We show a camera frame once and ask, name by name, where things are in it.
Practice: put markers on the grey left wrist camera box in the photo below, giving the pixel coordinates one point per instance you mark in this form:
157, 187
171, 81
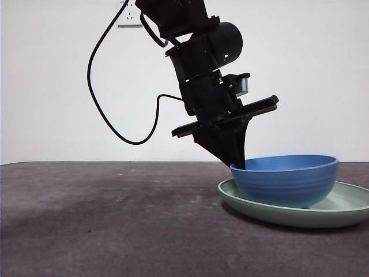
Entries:
243, 86

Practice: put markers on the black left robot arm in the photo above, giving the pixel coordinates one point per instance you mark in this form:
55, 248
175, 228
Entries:
199, 49

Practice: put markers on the blue ribbed bowl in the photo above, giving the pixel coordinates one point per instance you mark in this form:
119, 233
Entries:
285, 184

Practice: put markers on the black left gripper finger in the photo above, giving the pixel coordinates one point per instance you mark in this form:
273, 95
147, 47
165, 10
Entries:
222, 144
242, 144

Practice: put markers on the green plate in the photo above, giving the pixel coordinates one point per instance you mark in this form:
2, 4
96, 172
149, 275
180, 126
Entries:
259, 214

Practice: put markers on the white wall socket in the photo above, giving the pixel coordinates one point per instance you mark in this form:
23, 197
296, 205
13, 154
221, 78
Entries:
124, 18

